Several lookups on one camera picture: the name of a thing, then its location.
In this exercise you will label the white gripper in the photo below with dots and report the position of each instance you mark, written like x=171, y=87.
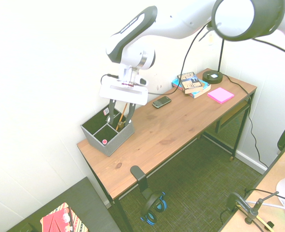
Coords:
x=123, y=93

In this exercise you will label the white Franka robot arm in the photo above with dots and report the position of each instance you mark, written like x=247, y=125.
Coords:
x=171, y=21

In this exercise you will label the grey fabric pen holder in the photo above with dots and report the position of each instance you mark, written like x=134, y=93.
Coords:
x=113, y=147

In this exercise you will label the orange pencil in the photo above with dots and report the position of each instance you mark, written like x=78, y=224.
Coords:
x=122, y=116

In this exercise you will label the small red white tag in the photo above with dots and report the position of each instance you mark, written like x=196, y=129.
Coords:
x=106, y=111

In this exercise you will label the black keypad phone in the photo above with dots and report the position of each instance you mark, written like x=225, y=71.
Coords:
x=161, y=102

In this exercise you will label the black headphone hook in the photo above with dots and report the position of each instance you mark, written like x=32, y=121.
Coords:
x=140, y=175

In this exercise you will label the beige paperback book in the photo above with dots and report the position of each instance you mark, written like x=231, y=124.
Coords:
x=190, y=83

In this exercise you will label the teal paperback book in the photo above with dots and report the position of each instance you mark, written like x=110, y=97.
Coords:
x=204, y=90

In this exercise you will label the black side table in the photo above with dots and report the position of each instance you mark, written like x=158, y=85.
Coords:
x=89, y=200

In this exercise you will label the black desk lamp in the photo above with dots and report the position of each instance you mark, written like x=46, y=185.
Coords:
x=212, y=77

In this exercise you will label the black and blue headphones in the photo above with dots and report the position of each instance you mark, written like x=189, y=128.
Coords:
x=152, y=205

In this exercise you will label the pink sticky note pad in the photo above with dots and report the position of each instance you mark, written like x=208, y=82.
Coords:
x=220, y=95

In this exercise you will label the wooden under-desk shelf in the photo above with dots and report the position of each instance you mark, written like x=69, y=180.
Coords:
x=236, y=113

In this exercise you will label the red patterned booklet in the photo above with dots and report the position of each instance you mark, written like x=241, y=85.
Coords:
x=60, y=220

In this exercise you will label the black metal c-clamp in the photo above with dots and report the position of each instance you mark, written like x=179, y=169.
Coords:
x=235, y=201

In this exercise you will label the light wooden work table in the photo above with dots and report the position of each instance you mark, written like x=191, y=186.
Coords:
x=270, y=178

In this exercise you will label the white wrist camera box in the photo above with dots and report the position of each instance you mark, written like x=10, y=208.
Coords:
x=142, y=81

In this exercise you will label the wooden desk with black frame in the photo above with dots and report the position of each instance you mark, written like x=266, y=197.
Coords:
x=171, y=123

